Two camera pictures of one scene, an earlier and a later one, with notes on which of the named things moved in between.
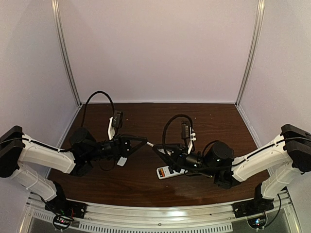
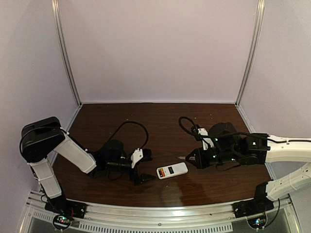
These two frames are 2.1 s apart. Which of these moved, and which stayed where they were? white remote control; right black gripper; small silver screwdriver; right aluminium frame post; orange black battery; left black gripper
Moved: left black gripper; right black gripper; small silver screwdriver
Stayed: orange black battery; right aluminium frame post; white remote control
